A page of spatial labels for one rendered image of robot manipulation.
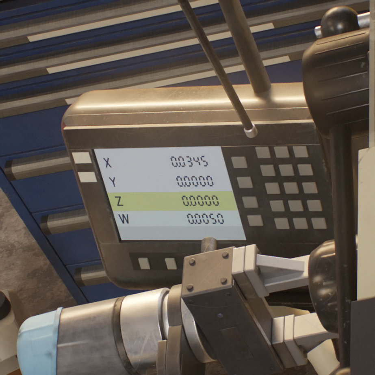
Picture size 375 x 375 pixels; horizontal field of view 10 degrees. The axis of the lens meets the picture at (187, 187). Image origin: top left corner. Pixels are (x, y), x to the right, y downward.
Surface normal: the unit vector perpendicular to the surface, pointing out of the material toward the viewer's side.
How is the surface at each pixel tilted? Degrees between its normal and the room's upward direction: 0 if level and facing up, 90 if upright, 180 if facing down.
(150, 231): 71
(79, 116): 14
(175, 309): 19
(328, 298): 49
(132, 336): 44
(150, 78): 56
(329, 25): 39
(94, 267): 0
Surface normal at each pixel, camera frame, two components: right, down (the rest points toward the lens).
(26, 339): -0.41, -0.46
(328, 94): -0.29, 0.12
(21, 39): -0.11, 0.75
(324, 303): -0.62, 0.33
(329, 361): 0.18, 0.00
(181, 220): -0.40, 0.50
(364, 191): -0.36, -0.65
